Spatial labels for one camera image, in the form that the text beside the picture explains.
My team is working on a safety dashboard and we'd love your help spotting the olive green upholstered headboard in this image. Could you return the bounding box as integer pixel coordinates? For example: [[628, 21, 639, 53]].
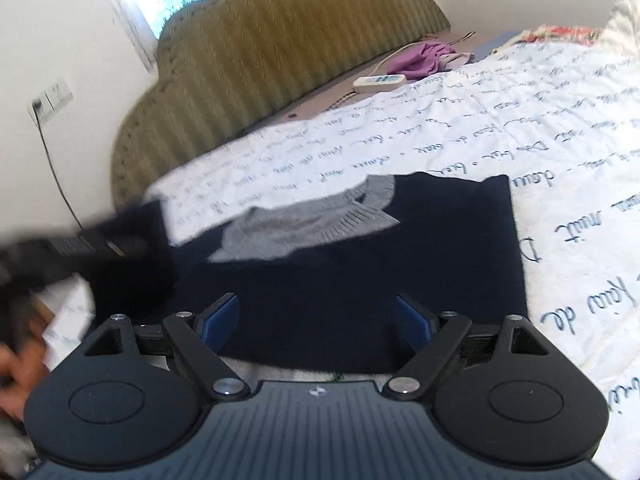
[[111, 0, 450, 209]]

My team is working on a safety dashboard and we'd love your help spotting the red floral cloth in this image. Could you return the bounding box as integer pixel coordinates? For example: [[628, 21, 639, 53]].
[[513, 24, 603, 46]]

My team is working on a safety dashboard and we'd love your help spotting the navy and grey knit sweater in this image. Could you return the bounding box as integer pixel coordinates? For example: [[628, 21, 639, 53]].
[[148, 172, 527, 374]]

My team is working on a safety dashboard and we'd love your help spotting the white bedspread with blue script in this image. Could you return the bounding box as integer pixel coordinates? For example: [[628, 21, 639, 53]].
[[26, 44, 639, 479]]

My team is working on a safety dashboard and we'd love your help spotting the purple cloth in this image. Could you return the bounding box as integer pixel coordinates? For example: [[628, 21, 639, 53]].
[[386, 40, 456, 80]]

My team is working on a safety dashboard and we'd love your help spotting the white wall socket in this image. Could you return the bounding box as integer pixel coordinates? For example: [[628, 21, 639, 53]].
[[29, 78, 74, 126]]

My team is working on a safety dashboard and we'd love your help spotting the person's left hand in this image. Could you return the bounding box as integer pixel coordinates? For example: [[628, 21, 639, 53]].
[[1, 321, 48, 422]]

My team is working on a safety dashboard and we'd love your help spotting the black power cable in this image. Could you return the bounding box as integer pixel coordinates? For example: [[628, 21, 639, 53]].
[[32, 102, 86, 231]]

